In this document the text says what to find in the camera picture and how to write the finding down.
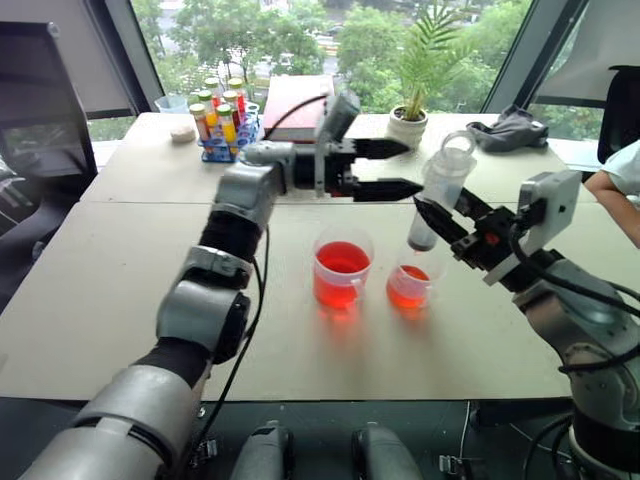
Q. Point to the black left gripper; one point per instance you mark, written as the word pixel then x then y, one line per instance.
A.
pixel 340 170

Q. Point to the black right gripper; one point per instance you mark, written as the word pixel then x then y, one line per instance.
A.
pixel 487 240

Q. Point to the clear measuring cylinder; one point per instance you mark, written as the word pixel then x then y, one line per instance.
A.
pixel 445 175

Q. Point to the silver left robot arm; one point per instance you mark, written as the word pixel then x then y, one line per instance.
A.
pixel 240 190

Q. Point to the person's bare forearm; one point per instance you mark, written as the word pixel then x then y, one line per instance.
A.
pixel 612 200

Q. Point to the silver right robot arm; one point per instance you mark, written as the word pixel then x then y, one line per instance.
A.
pixel 590 320

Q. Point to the small cup of red liquid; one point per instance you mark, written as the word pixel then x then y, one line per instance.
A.
pixel 407 292

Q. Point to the large cup of red liquid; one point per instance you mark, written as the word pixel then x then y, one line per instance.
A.
pixel 342 280

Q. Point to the green-capped yellow liquid tube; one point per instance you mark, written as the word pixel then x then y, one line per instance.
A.
pixel 226 122

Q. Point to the yellow-capped red liquid tube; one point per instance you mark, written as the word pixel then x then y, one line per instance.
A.
pixel 236 90

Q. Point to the green-capped red liquid tube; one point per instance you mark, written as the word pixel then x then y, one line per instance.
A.
pixel 212 90

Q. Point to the green-capped orange liquid tube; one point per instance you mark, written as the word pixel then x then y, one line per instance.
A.
pixel 206 102

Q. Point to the yellow-capped orange liquid tube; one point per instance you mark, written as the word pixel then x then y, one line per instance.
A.
pixel 199 120

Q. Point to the white plant pot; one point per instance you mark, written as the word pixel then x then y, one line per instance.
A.
pixel 407 127

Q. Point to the grey crumpled cloth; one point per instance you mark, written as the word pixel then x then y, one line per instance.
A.
pixel 510 130

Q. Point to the dark red book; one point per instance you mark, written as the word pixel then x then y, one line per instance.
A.
pixel 297 107

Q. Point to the green palm plant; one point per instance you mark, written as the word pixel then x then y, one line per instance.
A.
pixel 425 55

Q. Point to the blue test tube rack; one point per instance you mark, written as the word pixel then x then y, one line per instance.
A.
pixel 247 135

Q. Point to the yellow-capped clear tube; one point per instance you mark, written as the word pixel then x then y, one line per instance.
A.
pixel 231 99

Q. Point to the light blue shirt sleeve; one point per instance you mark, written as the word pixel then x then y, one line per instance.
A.
pixel 625 167

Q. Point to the black chair backrest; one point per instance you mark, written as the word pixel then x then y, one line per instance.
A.
pixel 620 115

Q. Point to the white roller blind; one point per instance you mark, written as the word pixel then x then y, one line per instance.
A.
pixel 85 55
pixel 585 55

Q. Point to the clear empty plastic beaker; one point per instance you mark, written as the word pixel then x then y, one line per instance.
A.
pixel 172 105

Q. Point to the dark grey rounded housing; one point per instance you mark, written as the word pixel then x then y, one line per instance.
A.
pixel 262 452
pixel 385 455

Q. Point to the black office chair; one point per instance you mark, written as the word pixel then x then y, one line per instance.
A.
pixel 40 110

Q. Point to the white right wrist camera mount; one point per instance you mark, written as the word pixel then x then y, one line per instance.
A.
pixel 555 205

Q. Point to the metal table bracket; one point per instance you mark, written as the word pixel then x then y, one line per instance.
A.
pixel 207 446
pixel 450 465

